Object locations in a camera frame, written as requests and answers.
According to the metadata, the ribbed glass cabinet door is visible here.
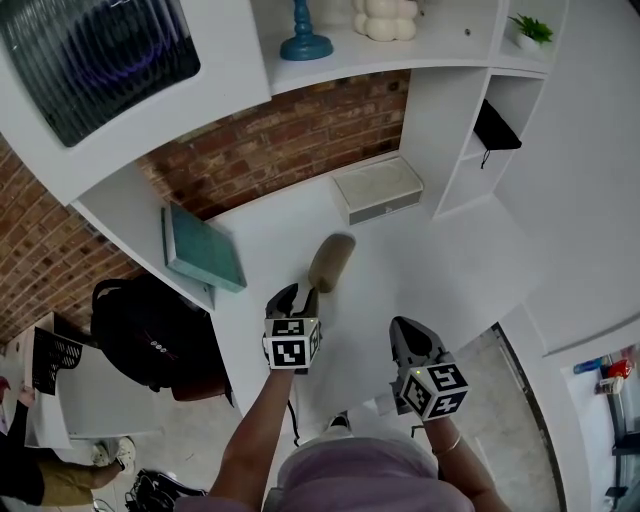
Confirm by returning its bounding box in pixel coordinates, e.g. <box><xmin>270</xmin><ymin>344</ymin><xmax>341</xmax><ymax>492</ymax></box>
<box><xmin>0</xmin><ymin>0</ymin><xmax>201</xmax><ymax>149</ymax></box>

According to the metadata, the teal book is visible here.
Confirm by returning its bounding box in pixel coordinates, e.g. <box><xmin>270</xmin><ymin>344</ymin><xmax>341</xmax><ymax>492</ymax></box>
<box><xmin>160</xmin><ymin>201</ymin><xmax>249</xmax><ymax>294</ymax></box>

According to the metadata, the low white cabinet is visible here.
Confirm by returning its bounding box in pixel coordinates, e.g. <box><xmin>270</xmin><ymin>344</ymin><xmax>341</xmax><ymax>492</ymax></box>
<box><xmin>22</xmin><ymin>312</ymin><xmax>164</xmax><ymax>449</ymax></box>

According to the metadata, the white bubble vase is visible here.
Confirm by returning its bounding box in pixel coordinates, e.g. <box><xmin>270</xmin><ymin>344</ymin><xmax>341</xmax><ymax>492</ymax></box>
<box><xmin>352</xmin><ymin>0</ymin><xmax>418</xmax><ymax>42</ymax></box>

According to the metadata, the black drawstring pouch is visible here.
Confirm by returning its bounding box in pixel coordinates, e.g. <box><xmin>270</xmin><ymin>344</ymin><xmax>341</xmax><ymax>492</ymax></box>
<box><xmin>472</xmin><ymin>98</ymin><xmax>523</xmax><ymax>170</ymax></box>

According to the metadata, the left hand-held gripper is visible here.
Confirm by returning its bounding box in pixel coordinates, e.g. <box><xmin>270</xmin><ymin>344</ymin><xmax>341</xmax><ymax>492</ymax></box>
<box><xmin>262</xmin><ymin>283</ymin><xmax>324</xmax><ymax>375</ymax></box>

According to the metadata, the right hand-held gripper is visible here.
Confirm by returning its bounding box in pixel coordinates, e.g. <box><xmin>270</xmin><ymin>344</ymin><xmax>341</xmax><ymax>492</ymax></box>
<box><xmin>389</xmin><ymin>315</ymin><xmax>471</xmax><ymax>421</ymax></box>

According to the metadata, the white shelf desk unit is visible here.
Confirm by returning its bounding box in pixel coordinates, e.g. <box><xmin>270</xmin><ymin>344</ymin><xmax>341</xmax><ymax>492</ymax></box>
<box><xmin>0</xmin><ymin>0</ymin><xmax>574</xmax><ymax>416</ymax></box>

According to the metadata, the small green potted plant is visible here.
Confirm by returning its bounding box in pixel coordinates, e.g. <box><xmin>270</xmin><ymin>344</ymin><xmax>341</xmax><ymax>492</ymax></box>
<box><xmin>507</xmin><ymin>13</ymin><xmax>555</xmax><ymax>50</ymax></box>

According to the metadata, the person's lilac clothing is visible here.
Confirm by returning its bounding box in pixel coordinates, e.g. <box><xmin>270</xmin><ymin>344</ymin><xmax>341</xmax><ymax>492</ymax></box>
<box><xmin>174</xmin><ymin>437</ymin><xmax>476</xmax><ymax>512</ymax></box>

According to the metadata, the white rectangular box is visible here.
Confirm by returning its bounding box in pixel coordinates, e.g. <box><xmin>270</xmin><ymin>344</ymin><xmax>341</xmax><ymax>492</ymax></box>
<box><xmin>332</xmin><ymin>154</ymin><xmax>425</xmax><ymax>227</ymax></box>

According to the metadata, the black cable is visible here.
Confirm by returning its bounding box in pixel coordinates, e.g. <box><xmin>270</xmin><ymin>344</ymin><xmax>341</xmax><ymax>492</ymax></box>
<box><xmin>285</xmin><ymin>399</ymin><xmax>302</xmax><ymax>449</ymax></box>

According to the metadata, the teal candle holder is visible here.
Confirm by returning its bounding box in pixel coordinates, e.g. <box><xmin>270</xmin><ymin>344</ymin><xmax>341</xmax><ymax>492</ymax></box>
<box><xmin>279</xmin><ymin>0</ymin><xmax>335</xmax><ymax>62</ymax></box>

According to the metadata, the person's left forearm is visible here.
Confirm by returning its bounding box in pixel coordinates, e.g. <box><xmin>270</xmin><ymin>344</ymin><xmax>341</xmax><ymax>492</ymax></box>
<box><xmin>209</xmin><ymin>369</ymin><xmax>297</xmax><ymax>501</ymax></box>

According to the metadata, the brown wooden stool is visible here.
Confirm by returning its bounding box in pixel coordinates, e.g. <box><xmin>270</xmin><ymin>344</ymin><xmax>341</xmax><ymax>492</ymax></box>
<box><xmin>174</xmin><ymin>377</ymin><xmax>232</xmax><ymax>403</ymax></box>

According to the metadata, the bundle of black cables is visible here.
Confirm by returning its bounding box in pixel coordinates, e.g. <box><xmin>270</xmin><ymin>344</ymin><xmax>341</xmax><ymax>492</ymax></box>
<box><xmin>124</xmin><ymin>468</ymin><xmax>206</xmax><ymax>512</ymax></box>

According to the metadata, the black perforated basket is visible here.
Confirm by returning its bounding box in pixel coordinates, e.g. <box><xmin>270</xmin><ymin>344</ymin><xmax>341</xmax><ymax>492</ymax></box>
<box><xmin>32</xmin><ymin>326</ymin><xmax>85</xmax><ymax>397</ymax></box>

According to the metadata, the thin metal bracelet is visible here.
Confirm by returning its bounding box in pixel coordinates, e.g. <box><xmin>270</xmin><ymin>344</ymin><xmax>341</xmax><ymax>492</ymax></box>
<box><xmin>432</xmin><ymin>432</ymin><xmax>462</xmax><ymax>456</ymax></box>

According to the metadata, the black backpack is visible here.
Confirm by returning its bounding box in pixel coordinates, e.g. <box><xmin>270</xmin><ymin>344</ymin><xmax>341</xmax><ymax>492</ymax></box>
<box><xmin>90</xmin><ymin>273</ymin><xmax>231</xmax><ymax>401</ymax></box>

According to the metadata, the black metal frame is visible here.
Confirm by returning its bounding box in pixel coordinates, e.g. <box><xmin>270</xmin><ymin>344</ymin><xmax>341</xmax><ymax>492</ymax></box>
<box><xmin>607</xmin><ymin>379</ymin><xmax>640</xmax><ymax>501</ymax></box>

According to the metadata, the person's right forearm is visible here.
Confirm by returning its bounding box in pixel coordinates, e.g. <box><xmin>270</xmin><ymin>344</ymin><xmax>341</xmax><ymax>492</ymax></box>
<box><xmin>422</xmin><ymin>417</ymin><xmax>501</xmax><ymax>512</ymax></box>

